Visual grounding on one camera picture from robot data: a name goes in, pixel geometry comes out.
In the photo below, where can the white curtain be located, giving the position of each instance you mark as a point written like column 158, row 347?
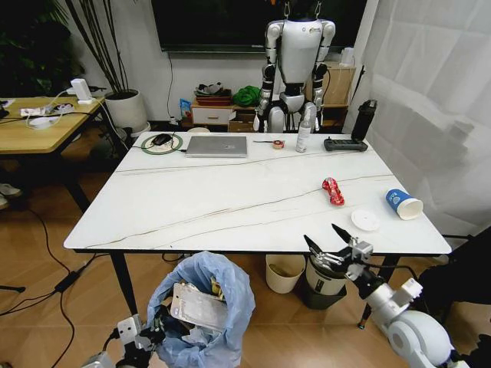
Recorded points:
column 429, row 96

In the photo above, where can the white plant pot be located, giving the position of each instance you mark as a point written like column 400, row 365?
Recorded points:
column 126, row 111

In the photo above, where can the small tape roll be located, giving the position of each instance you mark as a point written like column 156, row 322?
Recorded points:
column 278, row 144

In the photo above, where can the green cloth bundle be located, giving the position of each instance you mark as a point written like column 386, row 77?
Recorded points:
column 247, row 96

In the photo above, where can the black and white plush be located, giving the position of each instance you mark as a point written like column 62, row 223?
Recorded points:
column 213, row 88

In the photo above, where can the yellow crumpled wrapper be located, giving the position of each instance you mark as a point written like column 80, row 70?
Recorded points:
column 217, row 289

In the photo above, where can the silver foil packet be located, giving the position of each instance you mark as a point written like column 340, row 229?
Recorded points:
column 199, row 306

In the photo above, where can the black wall television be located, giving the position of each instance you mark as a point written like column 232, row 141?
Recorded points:
column 230, row 23

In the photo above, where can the dark leafy plant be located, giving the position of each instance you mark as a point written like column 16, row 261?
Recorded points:
column 30, row 50

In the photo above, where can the red tray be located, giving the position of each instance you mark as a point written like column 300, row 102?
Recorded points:
column 213, row 101

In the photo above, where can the black handheld controller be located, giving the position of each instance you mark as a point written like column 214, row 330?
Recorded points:
column 345, row 144

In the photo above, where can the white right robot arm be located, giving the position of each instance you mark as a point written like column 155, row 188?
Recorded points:
column 418, row 337

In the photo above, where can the blue paper cup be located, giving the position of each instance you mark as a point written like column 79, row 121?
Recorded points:
column 401, row 203

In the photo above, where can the white canister with black base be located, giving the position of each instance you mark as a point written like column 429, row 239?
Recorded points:
column 324, row 283

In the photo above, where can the silver laptop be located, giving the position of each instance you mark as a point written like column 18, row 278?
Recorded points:
column 216, row 147

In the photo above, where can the white cup lid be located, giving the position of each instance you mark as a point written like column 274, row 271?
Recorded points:
column 365, row 219

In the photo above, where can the low wooden cabinet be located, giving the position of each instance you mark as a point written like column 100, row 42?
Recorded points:
column 213, row 115

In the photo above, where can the blue snack bag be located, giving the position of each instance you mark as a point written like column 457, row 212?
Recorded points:
column 185, row 109

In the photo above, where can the white jug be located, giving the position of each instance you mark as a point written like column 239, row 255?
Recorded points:
column 347, row 56

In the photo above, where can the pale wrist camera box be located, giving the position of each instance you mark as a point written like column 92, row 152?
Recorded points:
column 129, row 329
column 361, row 250

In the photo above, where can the black water bottle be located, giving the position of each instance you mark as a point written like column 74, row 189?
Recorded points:
column 363, row 119

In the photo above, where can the green round mouse pad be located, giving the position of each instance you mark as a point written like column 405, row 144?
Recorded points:
column 147, row 147

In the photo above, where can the trash bin with blue bag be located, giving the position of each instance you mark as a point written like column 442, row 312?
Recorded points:
column 230, row 291

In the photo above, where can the pale shoe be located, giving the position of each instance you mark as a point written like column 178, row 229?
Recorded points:
column 9, row 189

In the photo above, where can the tall thin-stemmed plant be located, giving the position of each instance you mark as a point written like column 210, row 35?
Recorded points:
column 103, row 50

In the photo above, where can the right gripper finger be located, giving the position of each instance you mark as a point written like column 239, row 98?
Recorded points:
column 320, row 253
column 342, row 235

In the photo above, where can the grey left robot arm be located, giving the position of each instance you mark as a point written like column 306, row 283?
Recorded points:
column 96, row 362

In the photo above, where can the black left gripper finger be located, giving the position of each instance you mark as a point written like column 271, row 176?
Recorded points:
column 157, row 335

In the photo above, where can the red snack wrapper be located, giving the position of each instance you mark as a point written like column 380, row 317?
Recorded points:
column 333, row 191

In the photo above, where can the black computer mouse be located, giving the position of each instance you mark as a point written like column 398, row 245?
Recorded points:
column 162, row 139

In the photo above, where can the black power adapter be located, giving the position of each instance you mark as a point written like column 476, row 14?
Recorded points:
column 68, row 280

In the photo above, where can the white humanoid robot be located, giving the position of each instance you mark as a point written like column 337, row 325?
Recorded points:
column 297, row 53

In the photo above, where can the cream plastic bin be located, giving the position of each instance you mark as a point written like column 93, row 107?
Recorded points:
column 284, row 278

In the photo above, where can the small cardboard box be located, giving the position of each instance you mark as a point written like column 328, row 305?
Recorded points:
column 241, row 122

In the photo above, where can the black bag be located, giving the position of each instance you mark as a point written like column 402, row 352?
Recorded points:
column 460, row 276

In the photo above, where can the wooden desk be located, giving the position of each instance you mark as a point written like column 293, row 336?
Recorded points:
column 42, row 134

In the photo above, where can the black thin stand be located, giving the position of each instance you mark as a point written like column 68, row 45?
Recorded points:
column 358, row 88

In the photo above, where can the white upright device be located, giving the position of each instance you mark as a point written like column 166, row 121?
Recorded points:
column 80, row 90

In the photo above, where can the white power strip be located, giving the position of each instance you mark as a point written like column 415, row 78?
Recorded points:
column 57, row 109

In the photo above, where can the white round device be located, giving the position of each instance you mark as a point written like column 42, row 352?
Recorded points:
column 41, row 123

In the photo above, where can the clear spray bottle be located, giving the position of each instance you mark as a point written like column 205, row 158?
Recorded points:
column 305, row 130

